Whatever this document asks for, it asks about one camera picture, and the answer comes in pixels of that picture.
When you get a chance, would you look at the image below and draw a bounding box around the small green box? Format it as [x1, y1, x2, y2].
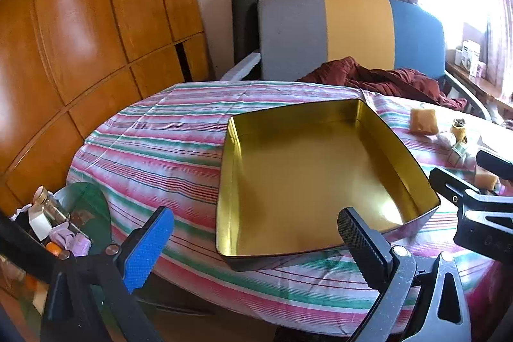
[448, 143, 469, 166]

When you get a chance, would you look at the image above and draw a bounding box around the pink cloth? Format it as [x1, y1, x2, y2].
[50, 227, 92, 258]

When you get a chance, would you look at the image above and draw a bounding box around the basket of small bottles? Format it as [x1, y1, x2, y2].
[24, 184, 114, 327]

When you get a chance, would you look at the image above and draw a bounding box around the garlic bulb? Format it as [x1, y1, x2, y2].
[435, 129, 458, 147]

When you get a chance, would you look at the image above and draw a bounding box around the white paper strip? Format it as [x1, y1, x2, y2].
[30, 208, 51, 241]

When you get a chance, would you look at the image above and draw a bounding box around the glass bottle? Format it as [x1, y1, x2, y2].
[33, 186, 68, 224]

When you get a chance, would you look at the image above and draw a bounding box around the yellow knitted cup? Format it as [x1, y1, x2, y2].
[450, 118, 469, 143]

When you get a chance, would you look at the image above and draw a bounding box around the yellow sponge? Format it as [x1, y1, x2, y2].
[474, 166, 500, 191]
[409, 108, 438, 135]

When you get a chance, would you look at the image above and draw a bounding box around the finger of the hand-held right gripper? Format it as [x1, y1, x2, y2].
[476, 150, 513, 181]
[429, 167, 482, 211]

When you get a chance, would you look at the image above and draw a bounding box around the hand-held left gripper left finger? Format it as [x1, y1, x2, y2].
[42, 206, 177, 342]

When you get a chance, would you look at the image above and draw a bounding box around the grey yellow blue chair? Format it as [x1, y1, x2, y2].
[218, 0, 493, 120]

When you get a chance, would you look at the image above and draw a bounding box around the striped tablecloth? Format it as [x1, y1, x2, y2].
[66, 81, 513, 337]

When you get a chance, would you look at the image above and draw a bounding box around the wooden side desk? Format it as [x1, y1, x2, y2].
[445, 61, 513, 114]

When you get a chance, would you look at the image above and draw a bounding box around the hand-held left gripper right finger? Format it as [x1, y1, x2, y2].
[337, 207, 471, 342]

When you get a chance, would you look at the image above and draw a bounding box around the dark red jacket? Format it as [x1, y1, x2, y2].
[299, 56, 467, 110]

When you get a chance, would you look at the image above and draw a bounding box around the gold tin box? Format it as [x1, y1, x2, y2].
[215, 98, 442, 273]

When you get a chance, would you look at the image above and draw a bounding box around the wooden wardrobe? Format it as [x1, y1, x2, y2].
[0, 0, 211, 214]

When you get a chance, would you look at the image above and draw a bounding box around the white carton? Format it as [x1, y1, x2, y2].
[461, 39, 482, 72]

